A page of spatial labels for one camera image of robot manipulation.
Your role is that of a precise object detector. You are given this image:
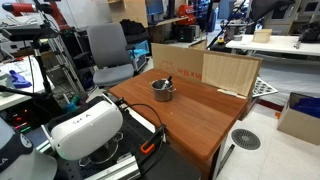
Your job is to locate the black white marker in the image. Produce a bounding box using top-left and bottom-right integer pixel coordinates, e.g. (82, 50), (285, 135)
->
(162, 75), (173, 90)

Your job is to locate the grey white robot base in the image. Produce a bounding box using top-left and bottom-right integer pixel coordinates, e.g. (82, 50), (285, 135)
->
(0, 116), (58, 180)

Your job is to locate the small steel pot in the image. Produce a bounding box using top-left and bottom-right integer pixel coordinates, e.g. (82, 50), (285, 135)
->
(150, 78), (177, 103)

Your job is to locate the large printed cardboard sheet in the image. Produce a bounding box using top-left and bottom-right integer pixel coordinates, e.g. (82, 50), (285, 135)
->
(150, 42), (264, 100)

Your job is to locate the grey instrument teal screen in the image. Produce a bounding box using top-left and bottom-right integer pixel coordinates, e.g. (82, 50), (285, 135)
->
(130, 39), (151, 73)

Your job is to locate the grey office chair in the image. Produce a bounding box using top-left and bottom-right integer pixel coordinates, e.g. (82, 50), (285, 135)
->
(85, 22), (136, 88)

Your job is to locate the white tape strip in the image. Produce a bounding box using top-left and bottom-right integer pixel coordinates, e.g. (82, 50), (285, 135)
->
(216, 87), (248, 100)

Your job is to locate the black backpack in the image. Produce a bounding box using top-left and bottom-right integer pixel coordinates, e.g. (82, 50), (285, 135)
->
(119, 18), (147, 36)

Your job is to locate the light wood panel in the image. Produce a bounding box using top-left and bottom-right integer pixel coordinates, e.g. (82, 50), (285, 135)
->
(201, 52), (260, 98)

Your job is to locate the black optical breadboard platform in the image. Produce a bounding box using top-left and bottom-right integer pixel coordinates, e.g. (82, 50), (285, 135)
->
(23, 94), (202, 180)

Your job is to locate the orange machine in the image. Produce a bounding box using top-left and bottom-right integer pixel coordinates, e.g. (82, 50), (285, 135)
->
(175, 3), (198, 26)

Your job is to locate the white VR headset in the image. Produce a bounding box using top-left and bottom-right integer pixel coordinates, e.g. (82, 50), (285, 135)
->
(41, 99), (124, 162)

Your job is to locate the tall plain cardboard sheet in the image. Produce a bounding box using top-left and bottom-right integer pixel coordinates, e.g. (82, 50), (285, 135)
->
(108, 0), (150, 28)

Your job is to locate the black light stand pole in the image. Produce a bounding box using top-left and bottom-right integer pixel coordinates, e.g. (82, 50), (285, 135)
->
(205, 0), (252, 50)

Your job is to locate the round floor drain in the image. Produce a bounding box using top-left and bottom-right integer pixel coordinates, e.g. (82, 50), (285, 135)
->
(230, 128), (262, 151)

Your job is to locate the white perforated panel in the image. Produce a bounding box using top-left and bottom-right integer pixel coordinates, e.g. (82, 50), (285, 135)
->
(252, 76), (279, 99)

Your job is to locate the small wooden box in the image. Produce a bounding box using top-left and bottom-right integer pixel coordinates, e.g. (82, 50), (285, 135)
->
(252, 28), (273, 44)

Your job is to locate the long white table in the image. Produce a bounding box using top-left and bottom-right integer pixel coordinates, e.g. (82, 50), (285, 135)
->
(225, 34), (320, 58)

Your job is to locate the black softbox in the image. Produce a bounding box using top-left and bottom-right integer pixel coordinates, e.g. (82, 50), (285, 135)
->
(249, 0), (296, 23)

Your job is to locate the blue glove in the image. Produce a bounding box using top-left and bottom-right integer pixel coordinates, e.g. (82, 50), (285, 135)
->
(8, 69), (33, 90)

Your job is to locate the black computer tower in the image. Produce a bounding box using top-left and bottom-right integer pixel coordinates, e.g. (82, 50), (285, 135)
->
(5, 105), (39, 135)

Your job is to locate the open cardboard box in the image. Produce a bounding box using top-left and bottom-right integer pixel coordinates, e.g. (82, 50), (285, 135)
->
(276, 91), (320, 147)

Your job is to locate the white side table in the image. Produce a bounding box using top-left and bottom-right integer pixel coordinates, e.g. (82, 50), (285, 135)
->
(0, 54), (56, 113)

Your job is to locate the blue fabric bundle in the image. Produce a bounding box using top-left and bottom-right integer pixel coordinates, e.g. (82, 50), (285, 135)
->
(290, 96), (320, 120)

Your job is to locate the black equipment pile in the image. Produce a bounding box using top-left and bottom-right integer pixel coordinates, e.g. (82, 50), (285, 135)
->
(294, 22), (320, 50)

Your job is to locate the black cable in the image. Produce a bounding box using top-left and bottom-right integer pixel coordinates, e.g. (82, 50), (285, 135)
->
(122, 102), (167, 168)

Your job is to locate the teal handled tool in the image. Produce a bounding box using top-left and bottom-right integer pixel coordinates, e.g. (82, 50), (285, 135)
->
(63, 94), (81, 113)

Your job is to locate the aluminium extrusion rail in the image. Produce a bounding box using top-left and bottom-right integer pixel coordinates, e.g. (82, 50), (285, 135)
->
(83, 154), (141, 180)

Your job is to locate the grey metal table frame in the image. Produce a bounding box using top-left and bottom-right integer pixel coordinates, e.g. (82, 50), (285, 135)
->
(208, 143), (236, 180)

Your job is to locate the black camera stand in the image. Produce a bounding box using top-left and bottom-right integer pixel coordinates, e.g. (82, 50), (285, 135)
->
(0, 37), (57, 99)

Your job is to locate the black stereo camera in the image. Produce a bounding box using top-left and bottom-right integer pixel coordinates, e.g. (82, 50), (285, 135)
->
(0, 25), (60, 43)

